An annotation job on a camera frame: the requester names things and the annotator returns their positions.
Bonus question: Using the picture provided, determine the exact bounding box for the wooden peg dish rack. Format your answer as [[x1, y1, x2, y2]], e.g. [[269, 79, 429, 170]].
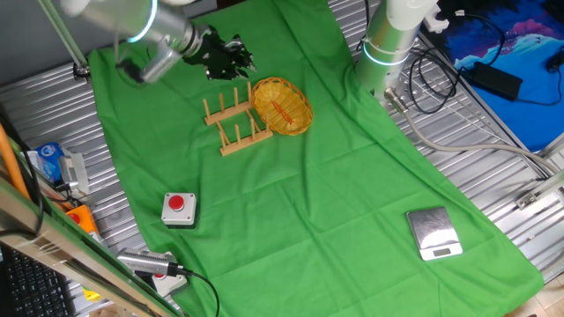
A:
[[202, 81, 274, 158]]

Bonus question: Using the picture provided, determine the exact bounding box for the green cloth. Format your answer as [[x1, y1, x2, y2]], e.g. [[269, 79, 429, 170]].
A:
[[87, 0, 545, 317]]

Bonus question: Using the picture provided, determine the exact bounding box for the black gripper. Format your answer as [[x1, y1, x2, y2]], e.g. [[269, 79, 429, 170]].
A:
[[182, 25, 257, 81]]

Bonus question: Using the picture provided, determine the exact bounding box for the black camera cable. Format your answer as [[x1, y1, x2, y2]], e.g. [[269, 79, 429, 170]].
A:
[[169, 266, 221, 317]]

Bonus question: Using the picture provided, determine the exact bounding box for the black adapter cable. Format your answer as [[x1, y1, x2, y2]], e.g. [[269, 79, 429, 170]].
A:
[[455, 10, 508, 68]]

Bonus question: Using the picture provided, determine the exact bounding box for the orange tube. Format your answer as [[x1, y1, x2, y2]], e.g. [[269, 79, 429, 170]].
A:
[[0, 122, 32, 200]]

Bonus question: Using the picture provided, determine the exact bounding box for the black power adapter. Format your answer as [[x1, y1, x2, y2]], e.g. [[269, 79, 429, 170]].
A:
[[460, 60, 524, 102]]

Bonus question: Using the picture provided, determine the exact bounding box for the thick grey robot cable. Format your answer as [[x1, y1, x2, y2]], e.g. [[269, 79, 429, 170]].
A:
[[383, 86, 560, 178]]

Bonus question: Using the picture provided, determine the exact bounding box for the ribbed silver depth camera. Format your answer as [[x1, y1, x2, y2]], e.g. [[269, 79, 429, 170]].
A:
[[58, 151, 90, 195]]

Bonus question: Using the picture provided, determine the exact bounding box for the blue tissue pack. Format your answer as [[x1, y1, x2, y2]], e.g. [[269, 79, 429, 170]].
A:
[[33, 141, 67, 184]]

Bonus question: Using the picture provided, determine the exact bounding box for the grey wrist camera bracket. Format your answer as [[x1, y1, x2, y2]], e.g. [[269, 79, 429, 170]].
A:
[[116, 37, 182, 85]]

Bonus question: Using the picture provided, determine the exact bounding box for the orange box red button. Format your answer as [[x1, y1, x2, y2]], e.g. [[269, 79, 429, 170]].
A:
[[65, 204, 100, 234]]

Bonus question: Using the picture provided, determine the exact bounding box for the black keyboard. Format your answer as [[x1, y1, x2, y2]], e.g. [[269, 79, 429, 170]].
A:
[[0, 245, 75, 317]]

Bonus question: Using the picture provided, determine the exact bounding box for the slim silver camera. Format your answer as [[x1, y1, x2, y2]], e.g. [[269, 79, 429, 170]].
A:
[[116, 247, 193, 278]]

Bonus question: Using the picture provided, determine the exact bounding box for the grey box flat red button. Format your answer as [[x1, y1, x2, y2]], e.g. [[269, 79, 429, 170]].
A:
[[152, 271, 189, 297]]

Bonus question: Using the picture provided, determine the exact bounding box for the blue printed mat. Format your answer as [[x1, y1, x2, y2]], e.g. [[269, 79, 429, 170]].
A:
[[440, 0, 564, 153]]

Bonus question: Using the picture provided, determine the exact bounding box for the silver kitchen scale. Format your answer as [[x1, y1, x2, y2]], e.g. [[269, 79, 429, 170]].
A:
[[405, 205, 464, 262]]

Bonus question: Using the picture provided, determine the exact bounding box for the green metal pole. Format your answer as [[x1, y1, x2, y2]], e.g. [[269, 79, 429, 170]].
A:
[[37, 0, 92, 83]]

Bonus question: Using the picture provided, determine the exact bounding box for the yellow orange woven basket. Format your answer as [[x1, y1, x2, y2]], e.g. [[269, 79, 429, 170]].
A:
[[250, 77, 315, 136]]

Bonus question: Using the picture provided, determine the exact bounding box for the grey box red mushroom button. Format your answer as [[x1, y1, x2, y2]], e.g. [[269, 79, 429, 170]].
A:
[[160, 191, 197, 228]]

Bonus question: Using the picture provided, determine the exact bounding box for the black base cable bundle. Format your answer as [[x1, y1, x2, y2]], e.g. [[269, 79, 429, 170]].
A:
[[407, 47, 464, 116]]

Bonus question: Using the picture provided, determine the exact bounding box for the aluminium profile bracket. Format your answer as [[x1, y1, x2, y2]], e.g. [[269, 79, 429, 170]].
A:
[[514, 169, 564, 211]]

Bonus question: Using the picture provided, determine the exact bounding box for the metal frame beam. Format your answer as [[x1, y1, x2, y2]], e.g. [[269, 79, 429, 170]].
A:
[[0, 175, 182, 317]]

